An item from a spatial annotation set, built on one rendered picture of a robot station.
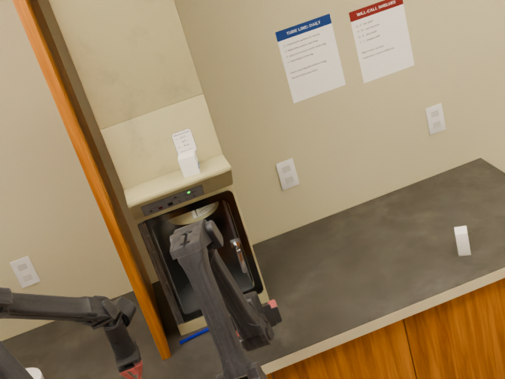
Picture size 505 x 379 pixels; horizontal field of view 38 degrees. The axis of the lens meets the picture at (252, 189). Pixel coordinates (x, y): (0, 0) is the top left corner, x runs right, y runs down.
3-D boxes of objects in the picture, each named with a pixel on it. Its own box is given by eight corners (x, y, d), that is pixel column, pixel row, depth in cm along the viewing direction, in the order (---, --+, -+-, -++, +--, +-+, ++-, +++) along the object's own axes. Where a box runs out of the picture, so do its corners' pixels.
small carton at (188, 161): (184, 171, 222) (178, 153, 220) (200, 166, 222) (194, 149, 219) (183, 177, 218) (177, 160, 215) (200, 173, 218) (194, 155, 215)
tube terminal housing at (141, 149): (169, 298, 270) (93, 107, 236) (252, 266, 274) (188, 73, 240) (180, 336, 247) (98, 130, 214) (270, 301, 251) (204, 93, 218)
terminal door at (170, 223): (179, 324, 245) (139, 222, 228) (264, 290, 248) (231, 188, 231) (179, 325, 244) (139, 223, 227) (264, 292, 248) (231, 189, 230)
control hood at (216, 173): (134, 217, 227) (122, 189, 223) (231, 181, 231) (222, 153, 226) (137, 233, 217) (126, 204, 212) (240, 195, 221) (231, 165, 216)
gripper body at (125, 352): (136, 342, 211) (127, 322, 208) (140, 363, 202) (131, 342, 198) (114, 350, 210) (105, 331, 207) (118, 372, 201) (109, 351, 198)
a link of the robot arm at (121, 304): (79, 316, 199) (101, 304, 195) (94, 290, 209) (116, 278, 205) (107, 347, 203) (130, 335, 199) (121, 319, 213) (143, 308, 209)
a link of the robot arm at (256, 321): (169, 244, 173) (210, 229, 171) (170, 229, 177) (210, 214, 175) (243, 359, 196) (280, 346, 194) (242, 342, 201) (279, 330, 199)
